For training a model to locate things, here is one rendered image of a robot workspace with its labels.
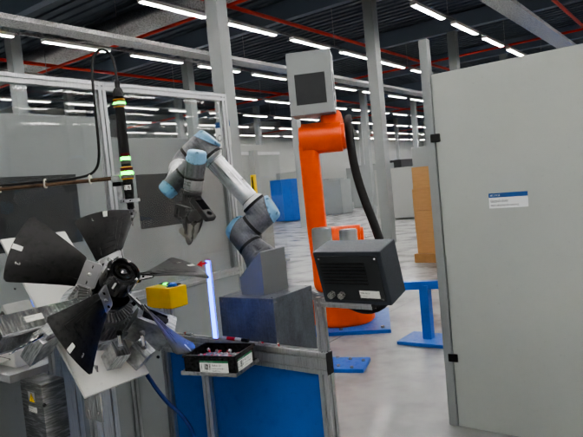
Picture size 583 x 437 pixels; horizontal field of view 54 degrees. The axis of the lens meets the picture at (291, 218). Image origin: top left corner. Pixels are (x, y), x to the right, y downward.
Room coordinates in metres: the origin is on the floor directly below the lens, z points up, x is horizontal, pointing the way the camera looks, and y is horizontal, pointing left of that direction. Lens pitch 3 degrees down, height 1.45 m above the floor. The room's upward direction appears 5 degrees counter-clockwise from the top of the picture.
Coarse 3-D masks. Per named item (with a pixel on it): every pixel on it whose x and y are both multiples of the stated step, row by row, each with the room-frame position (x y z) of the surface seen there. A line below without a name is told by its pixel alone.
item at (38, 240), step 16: (32, 224) 1.90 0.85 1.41; (16, 240) 1.86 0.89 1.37; (32, 240) 1.88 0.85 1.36; (48, 240) 1.90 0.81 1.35; (64, 240) 1.93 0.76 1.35; (16, 256) 1.84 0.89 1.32; (32, 256) 1.87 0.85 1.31; (48, 256) 1.89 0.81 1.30; (64, 256) 1.91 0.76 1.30; (80, 256) 1.94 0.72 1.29; (16, 272) 1.83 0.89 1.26; (32, 272) 1.86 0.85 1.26; (48, 272) 1.89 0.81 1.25; (64, 272) 1.91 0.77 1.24; (80, 272) 1.93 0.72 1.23
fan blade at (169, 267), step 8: (160, 264) 2.24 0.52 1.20; (168, 264) 2.23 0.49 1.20; (176, 264) 2.23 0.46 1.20; (184, 264) 2.24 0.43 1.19; (144, 272) 2.12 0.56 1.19; (152, 272) 2.11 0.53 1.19; (160, 272) 2.10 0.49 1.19; (168, 272) 2.11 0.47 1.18; (176, 272) 2.13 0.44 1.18; (184, 272) 2.15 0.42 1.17; (192, 272) 2.17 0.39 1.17; (200, 272) 2.19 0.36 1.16
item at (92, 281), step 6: (84, 264) 1.94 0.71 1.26; (90, 264) 1.95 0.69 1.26; (96, 264) 1.96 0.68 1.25; (84, 270) 1.94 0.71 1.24; (90, 270) 1.95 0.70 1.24; (96, 270) 1.96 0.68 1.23; (84, 276) 1.94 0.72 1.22; (96, 276) 1.96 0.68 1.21; (78, 282) 1.94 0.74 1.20; (84, 282) 1.95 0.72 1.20; (90, 282) 1.95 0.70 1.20; (96, 282) 1.96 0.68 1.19; (90, 288) 1.95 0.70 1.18
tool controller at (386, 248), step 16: (336, 240) 2.00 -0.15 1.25; (352, 240) 1.96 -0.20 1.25; (368, 240) 1.92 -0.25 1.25; (384, 240) 1.87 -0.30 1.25; (320, 256) 1.93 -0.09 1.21; (336, 256) 1.89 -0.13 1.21; (352, 256) 1.85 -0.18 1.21; (368, 256) 1.82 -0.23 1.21; (384, 256) 1.81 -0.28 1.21; (320, 272) 1.95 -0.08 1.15; (336, 272) 1.91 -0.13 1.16; (352, 272) 1.87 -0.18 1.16; (368, 272) 1.83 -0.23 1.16; (384, 272) 1.81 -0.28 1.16; (400, 272) 1.89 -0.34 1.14; (336, 288) 1.93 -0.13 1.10; (352, 288) 1.89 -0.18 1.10; (368, 288) 1.85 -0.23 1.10; (384, 288) 1.82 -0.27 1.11; (400, 288) 1.88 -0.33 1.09; (384, 304) 1.84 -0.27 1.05
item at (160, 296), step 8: (152, 288) 2.51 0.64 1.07; (160, 288) 2.48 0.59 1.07; (168, 288) 2.46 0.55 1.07; (176, 288) 2.48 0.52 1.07; (184, 288) 2.51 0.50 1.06; (152, 296) 2.52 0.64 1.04; (160, 296) 2.48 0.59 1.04; (168, 296) 2.45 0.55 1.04; (176, 296) 2.47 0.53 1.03; (184, 296) 2.51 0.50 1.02; (152, 304) 2.52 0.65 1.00; (160, 304) 2.48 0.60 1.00; (168, 304) 2.45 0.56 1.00; (176, 304) 2.47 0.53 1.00; (184, 304) 2.51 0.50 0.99
